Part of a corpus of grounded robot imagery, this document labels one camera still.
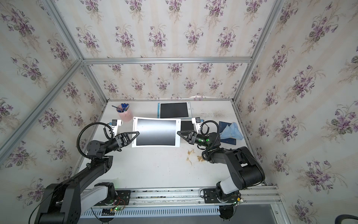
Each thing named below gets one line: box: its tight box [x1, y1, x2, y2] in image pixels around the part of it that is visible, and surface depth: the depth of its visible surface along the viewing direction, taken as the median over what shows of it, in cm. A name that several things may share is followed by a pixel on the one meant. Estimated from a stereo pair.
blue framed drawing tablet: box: [157, 101, 193, 119], surface depth 120 cm
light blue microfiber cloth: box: [220, 122, 244, 141], surface depth 97 cm
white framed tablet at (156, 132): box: [131, 116, 182, 148], surface depth 72 cm
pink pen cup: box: [116, 103, 133, 123], surface depth 103 cm
